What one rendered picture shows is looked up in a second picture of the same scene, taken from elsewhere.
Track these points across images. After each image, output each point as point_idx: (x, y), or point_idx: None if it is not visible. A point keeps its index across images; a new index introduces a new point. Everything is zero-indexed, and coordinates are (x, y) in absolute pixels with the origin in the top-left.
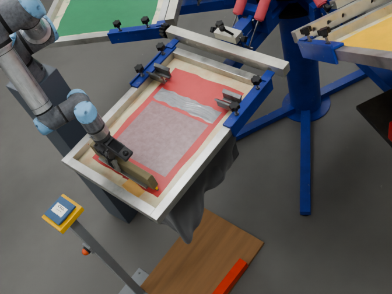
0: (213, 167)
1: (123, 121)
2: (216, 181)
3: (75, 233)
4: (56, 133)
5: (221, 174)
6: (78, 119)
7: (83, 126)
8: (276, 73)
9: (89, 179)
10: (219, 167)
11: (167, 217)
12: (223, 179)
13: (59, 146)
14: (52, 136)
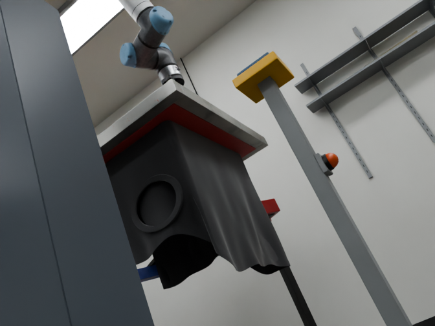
0: (191, 236)
1: None
2: (204, 258)
3: (296, 121)
4: (77, 94)
5: (195, 259)
6: (168, 48)
7: (173, 56)
8: None
9: (211, 108)
10: (188, 248)
11: (256, 201)
12: (200, 268)
13: (59, 142)
14: (54, 105)
